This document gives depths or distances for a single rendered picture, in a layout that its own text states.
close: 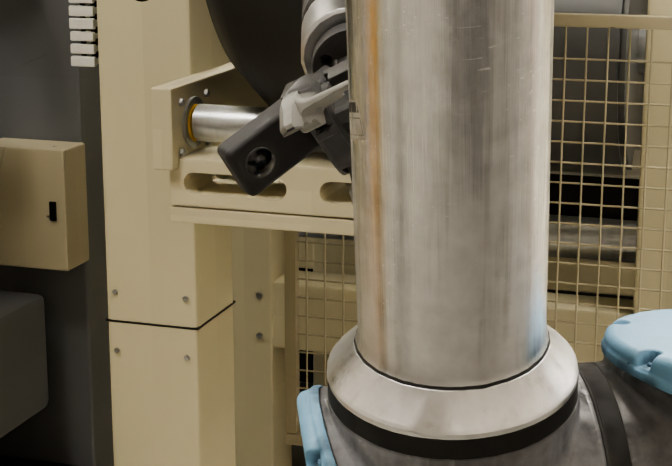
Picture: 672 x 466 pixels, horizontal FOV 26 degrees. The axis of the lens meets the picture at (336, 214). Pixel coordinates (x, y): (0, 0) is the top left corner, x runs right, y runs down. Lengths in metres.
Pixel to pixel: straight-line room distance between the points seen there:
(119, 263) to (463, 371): 1.14
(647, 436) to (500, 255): 0.16
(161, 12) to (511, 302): 1.08
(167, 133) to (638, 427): 0.95
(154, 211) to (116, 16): 0.25
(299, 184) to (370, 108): 0.92
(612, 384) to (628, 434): 0.04
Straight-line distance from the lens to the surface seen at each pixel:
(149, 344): 1.92
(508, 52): 0.74
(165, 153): 1.72
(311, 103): 1.02
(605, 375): 0.91
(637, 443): 0.88
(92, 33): 1.88
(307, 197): 1.68
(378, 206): 0.78
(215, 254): 1.92
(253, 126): 1.14
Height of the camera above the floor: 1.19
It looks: 13 degrees down
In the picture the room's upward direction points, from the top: straight up
